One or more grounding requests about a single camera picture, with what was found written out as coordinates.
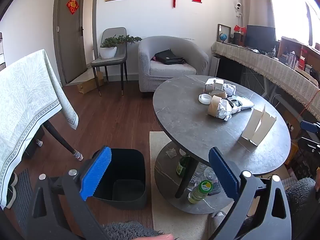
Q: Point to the short brown cardboard roll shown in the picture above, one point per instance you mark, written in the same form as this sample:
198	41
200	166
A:
218	93

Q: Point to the red diamond door decoration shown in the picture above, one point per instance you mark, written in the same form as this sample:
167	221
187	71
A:
72	5

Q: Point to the green-capped drink bottle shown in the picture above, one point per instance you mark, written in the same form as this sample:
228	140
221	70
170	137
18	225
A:
200	192

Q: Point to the clear plastic water bottle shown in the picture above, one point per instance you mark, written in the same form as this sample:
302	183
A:
206	173

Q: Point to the white sneaker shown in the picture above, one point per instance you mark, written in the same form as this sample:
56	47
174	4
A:
11	192

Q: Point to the black monitor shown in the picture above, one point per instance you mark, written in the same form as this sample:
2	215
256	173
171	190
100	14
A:
260	36

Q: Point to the white round plastic lid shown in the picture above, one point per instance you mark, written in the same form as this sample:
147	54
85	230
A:
205	98

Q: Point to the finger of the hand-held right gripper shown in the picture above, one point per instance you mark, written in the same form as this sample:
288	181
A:
311	145
312	127

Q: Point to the cream rug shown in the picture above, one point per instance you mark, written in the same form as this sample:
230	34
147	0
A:
156	155

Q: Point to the green glass bottle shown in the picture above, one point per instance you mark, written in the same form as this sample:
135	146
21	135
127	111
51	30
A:
182	166

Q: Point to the dark table leg striped sock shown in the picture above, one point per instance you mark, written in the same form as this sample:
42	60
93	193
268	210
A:
62	140
39	143

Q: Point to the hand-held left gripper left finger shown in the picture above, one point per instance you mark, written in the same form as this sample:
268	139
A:
96	172

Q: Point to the small blue globe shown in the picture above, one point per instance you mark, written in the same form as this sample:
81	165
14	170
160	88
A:
223	37

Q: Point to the wooden picture frame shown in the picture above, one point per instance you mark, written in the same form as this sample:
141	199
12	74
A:
218	33

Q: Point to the grey door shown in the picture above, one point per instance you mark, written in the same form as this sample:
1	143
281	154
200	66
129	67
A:
72	42

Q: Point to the pale green patterned tablecloth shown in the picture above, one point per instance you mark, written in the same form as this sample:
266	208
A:
25	100

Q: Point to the white security camera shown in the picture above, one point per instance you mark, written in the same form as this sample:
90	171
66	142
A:
238	6

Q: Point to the small clear crumpled wrapper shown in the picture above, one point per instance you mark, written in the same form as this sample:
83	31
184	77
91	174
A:
172	153

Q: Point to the large brown cardboard roll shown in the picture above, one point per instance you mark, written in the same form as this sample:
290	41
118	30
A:
213	106

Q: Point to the small red flags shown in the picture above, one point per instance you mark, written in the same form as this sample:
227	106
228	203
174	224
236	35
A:
239	28

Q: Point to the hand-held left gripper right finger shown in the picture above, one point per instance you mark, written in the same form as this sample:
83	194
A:
222	172

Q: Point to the white blue plastic package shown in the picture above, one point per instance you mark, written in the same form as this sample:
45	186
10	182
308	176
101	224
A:
246	103

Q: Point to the crumpled white wrapper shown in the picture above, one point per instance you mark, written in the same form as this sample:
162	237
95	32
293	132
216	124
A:
225	110

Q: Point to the small open white box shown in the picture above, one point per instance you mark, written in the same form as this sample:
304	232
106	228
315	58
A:
217	83

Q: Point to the wooden desktop shelf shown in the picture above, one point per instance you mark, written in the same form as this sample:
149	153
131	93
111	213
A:
302	48

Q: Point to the grey white slipper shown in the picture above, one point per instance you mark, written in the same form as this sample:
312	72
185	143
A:
218	220

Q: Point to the dark green trash bin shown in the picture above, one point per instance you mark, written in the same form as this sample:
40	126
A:
125	170

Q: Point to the round grey marble table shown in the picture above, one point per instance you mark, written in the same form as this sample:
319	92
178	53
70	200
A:
185	115

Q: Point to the black leather bag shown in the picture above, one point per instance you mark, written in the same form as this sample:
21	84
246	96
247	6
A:
170	56

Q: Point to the crumpled white paper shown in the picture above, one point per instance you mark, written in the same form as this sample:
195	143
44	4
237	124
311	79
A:
229	89

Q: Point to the bright window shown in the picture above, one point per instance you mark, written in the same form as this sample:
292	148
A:
292	5

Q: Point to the grey dining chair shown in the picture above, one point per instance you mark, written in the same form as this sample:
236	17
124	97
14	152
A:
113	33

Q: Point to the potted bonsai plant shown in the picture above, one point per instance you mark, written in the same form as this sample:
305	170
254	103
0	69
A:
108	52

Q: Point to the grey fabric armchair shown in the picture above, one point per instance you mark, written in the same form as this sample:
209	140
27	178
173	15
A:
150	62

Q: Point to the torn white cardboard box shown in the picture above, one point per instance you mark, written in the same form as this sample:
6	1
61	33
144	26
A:
260	127

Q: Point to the white panel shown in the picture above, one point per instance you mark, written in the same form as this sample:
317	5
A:
215	66

